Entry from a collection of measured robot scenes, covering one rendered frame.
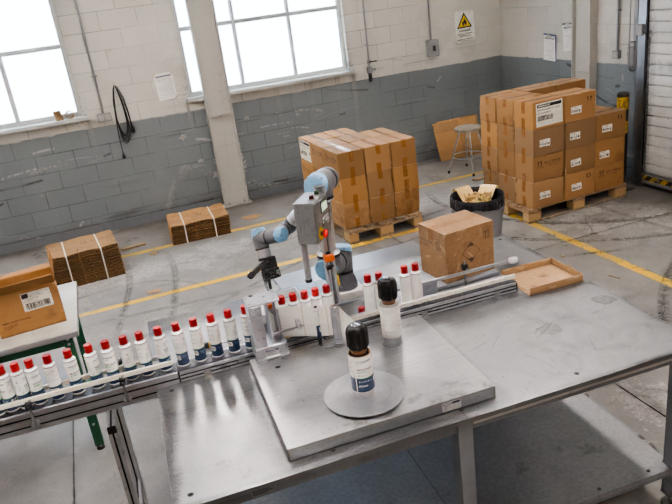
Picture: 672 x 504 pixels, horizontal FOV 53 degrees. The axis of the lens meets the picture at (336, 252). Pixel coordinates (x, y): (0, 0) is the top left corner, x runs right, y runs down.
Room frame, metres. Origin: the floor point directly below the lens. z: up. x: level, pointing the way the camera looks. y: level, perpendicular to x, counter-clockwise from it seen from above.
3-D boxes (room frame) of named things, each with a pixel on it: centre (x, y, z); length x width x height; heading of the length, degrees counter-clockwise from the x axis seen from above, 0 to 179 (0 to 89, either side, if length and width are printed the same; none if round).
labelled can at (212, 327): (2.62, 0.57, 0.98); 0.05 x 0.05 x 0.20
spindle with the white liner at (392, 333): (2.54, -0.19, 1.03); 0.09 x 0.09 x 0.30
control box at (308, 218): (2.84, 0.08, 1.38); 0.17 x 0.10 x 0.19; 160
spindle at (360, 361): (2.16, -0.04, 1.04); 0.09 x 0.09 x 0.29
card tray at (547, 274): (3.05, -1.00, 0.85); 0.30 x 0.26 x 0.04; 105
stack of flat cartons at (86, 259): (6.24, 2.44, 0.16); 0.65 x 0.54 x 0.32; 113
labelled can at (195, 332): (2.60, 0.64, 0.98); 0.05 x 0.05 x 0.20
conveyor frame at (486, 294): (2.79, -0.04, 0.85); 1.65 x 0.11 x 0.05; 105
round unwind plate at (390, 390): (2.16, -0.04, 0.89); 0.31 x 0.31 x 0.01
